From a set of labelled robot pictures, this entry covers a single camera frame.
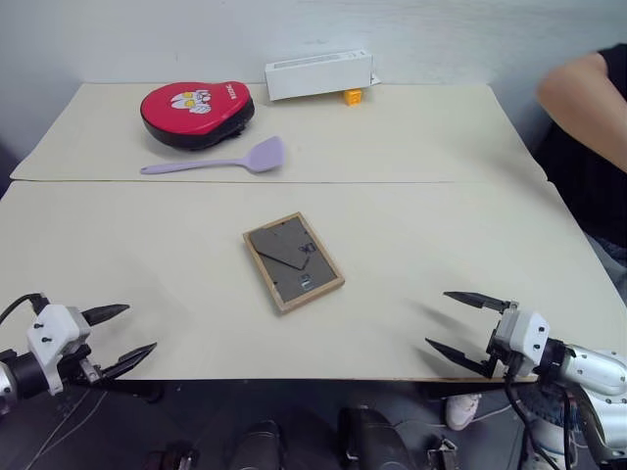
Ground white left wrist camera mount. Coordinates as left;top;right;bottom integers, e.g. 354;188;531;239
25;304;92;396

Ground red boxing focus pad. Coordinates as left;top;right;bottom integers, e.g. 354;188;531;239
140;79;256;152

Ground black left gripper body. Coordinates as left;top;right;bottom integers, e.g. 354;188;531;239
57;343;107;391

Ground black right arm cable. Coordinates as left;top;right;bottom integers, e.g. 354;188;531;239
503;364;579;470

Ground purple silicone spatula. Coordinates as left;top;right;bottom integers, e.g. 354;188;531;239
139;135;287;176

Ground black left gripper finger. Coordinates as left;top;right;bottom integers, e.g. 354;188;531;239
100;342;159;381
79;304;131;328

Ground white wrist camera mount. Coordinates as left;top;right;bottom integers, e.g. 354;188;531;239
25;304;92;396
508;307;553;374

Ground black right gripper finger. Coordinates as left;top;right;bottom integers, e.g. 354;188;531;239
423;337;494;379
442;291;511;313

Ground white cardboard box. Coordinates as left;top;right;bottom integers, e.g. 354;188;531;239
265;47;383;103

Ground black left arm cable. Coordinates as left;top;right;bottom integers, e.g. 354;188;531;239
0;293;49;325

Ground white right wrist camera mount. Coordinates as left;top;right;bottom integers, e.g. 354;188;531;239
508;307;553;374

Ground white shoe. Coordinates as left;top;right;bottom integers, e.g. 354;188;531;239
444;392;483;432

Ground wooden picture frame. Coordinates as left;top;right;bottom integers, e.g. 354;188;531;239
242;211;346;316

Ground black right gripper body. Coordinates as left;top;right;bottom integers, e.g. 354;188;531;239
484;300;521;381

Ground person's black clothed body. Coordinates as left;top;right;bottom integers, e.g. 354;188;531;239
532;42;627;249

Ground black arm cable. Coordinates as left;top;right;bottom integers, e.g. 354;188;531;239
0;293;49;325
503;364;579;470

